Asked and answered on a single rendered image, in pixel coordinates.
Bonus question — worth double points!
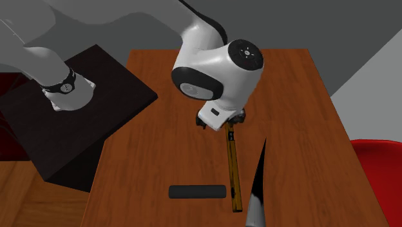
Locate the yellow and black pencil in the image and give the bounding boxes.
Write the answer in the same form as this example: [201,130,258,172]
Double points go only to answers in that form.
[224,121,244,213]

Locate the black and silver knife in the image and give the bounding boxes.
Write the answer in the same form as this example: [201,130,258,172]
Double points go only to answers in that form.
[244,137,268,227]

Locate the black cylinder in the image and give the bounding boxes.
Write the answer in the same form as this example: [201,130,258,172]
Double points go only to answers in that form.
[168,184,227,200]

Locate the brown wooden table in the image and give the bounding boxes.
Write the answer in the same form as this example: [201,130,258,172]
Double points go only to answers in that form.
[80,48,391,227]

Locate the black robot stand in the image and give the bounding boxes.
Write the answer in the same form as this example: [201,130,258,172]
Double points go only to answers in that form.
[0,44,159,193]

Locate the red chair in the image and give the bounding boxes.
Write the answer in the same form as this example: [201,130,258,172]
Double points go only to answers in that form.
[349,139,402,227]

